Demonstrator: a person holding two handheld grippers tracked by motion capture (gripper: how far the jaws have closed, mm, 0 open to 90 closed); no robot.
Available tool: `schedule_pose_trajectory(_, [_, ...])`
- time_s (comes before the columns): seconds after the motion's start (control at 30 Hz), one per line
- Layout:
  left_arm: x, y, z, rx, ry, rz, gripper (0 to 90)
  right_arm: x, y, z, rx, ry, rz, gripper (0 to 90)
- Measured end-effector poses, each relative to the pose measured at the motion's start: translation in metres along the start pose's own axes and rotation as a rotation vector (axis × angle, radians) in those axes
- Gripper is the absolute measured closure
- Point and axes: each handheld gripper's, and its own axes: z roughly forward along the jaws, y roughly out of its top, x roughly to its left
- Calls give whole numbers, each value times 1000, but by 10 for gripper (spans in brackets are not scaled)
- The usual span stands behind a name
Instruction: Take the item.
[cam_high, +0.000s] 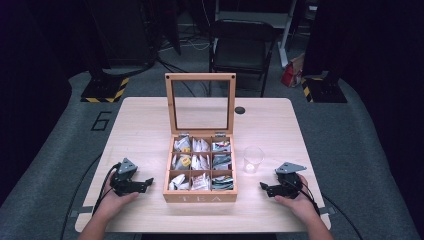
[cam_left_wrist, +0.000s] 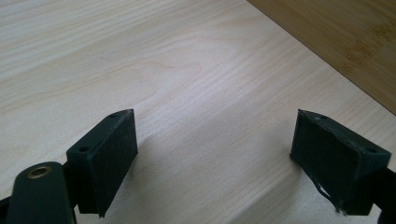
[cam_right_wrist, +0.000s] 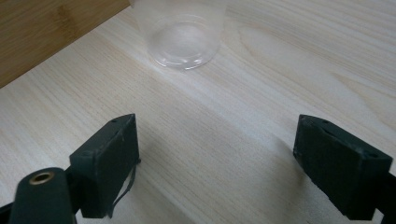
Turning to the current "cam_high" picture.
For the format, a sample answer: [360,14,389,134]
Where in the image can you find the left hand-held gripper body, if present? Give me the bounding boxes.
[109,157,141,197]

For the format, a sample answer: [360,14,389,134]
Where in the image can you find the person's left hand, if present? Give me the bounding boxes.
[94,178,140,218]

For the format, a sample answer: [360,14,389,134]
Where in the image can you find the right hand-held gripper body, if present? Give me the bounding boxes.
[272,161,308,200]

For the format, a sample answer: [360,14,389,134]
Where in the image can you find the person's right hand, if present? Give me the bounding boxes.
[273,173,322,225]

